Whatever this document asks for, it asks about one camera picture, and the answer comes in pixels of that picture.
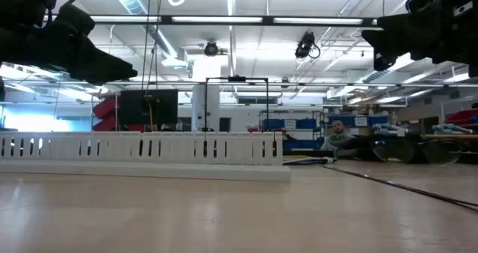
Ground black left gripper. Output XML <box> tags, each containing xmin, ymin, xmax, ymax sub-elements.
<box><xmin>0</xmin><ymin>6</ymin><xmax>138</xmax><ymax>85</ymax></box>

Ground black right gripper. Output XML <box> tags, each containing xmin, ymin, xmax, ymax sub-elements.
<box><xmin>361</xmin><ymin>0</ymin><xmax>478</xmax><ymax>78</ymax></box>

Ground white slotted cable duct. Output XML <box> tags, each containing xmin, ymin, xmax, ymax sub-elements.
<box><xmin>0</xmin><ymin>131</ymin><xmax>284</xmax><ymax>167</ymax></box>

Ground white duct cover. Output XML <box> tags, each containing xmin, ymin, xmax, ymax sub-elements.
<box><xmin>0</xmin><ymin>159</ymin><xmax>291</xmax><ymax>182</ymax></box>

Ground red stacked chairs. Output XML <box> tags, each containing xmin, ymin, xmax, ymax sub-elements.
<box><xmin>92</xmin><ymin>96</ymin><xmax>121</xmax><ymax>132</ymax></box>

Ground black monitor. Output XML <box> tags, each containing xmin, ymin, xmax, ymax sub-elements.
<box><xmin>119</xmin><ymin>89</ymin><xmax>179</xmax><ymax>131</ymax></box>

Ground blue storage bin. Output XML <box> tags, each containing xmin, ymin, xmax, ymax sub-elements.
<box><xmin>261</xmin><ymin>117</ymin><xmax>318</xmax><ymax>131</ymax></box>
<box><xmin>327</xmin><ymin>114</ymin><xmax>389</xmax><ymax>128</ymax></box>

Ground person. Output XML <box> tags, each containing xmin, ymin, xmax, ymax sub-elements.
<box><xmin>320</xmin><ymin>119</ymin><xmax>359</xmax><ymax>152</ymax></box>

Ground wooden workbench top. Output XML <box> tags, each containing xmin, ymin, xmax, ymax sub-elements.
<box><xmin>421</xmin><ymin>133</ymin><xmax>478</xmax><ymax>140</ymax></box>

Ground hanging black cable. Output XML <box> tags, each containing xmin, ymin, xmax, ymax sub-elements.
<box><xmin>140</xmin><ymin>0</ymin><xmax>153</xmax><ymax>92</ymax></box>

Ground black camera with cable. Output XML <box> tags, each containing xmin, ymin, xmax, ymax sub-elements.
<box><xmin>294</xmin><ymin>31</ymin><xmax>321</xmax><ymax>60</ymax></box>

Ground round black camera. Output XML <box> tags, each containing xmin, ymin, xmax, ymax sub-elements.
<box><xmin>203</xmin><ymin>40</ymin><xmax>220</xmax><ymax>57</ymax></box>

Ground black LED light rail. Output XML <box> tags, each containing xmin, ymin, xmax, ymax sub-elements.
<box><xmin>43</xmin><ymin>14</ymin><xmax>379</xmax><ymax>27</ymax></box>

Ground thin black stand frame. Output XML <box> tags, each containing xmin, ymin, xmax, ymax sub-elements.
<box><xmin>204</xmin><ymin>75</ymin><xmax>270</xmax><ymax>133</ymax></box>

